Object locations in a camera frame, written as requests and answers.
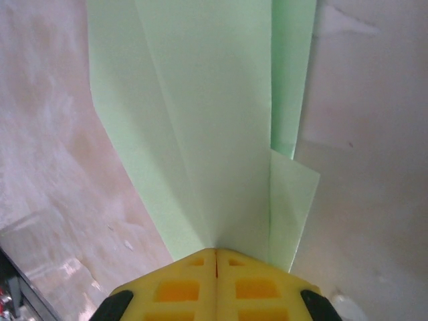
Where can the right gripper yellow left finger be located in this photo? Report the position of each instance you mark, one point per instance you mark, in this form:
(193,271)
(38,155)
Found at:
(180,291)

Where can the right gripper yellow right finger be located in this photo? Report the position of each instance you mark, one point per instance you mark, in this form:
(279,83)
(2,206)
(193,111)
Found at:
(257,291)

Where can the wide aluminium profile rail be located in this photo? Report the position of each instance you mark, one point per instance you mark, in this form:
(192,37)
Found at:
(30,284)

